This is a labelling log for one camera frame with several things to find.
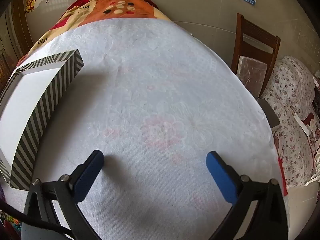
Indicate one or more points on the floral patterned bedding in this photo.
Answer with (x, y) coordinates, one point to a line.
(290, 110)

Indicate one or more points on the pink wrapped slab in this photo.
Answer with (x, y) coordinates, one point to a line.
(252, 71)

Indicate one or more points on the brown wooden chair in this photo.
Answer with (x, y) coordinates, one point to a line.
(252, 42)

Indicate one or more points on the orange printed blanket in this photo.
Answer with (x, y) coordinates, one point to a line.
(112, 7)

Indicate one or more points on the striped cardboard box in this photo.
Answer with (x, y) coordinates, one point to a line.
(37, 97)

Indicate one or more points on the wooden door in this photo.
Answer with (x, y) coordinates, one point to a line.
(12, 32)

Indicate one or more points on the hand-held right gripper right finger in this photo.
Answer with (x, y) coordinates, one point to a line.
(221, 177)

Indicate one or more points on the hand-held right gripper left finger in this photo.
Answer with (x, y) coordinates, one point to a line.
(87, 177)

